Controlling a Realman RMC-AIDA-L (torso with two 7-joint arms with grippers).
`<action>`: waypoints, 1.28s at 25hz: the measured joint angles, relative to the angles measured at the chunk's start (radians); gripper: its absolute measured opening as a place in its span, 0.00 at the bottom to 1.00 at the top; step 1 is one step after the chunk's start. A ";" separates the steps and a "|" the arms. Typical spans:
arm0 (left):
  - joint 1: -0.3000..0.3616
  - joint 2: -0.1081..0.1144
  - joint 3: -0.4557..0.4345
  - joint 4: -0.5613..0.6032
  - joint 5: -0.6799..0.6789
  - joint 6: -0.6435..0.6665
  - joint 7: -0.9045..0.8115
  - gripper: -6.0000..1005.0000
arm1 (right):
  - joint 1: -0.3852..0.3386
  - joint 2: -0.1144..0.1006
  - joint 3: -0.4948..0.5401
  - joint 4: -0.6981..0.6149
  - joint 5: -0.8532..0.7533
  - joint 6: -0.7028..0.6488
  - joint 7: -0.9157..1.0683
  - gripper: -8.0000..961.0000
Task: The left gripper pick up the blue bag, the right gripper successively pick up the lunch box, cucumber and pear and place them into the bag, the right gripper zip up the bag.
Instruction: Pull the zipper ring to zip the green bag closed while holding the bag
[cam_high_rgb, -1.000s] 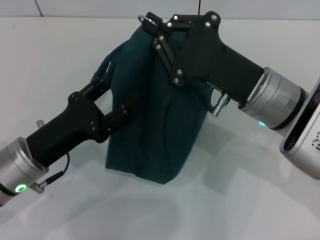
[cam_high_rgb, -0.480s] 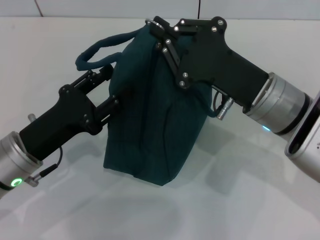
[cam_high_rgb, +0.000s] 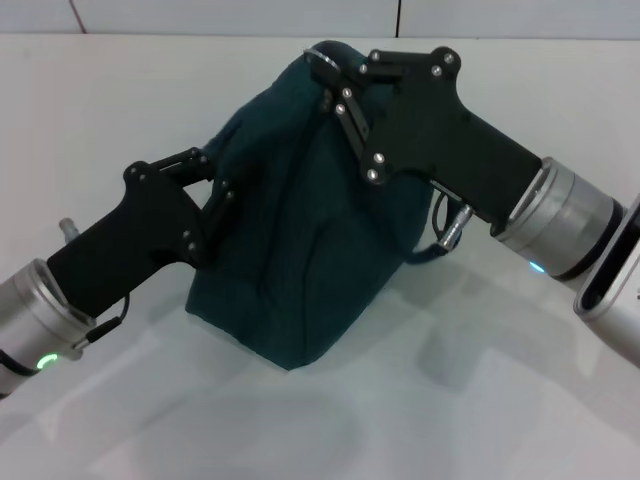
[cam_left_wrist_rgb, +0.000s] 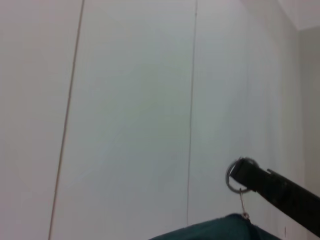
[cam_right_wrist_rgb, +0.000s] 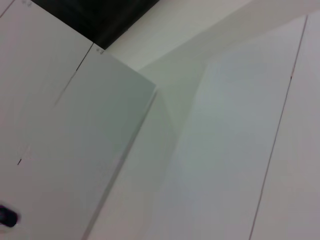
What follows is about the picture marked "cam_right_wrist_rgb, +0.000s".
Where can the small black blurry object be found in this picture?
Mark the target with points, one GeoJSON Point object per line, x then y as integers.
{"type": "Point", "coordinates": [7, 216]}

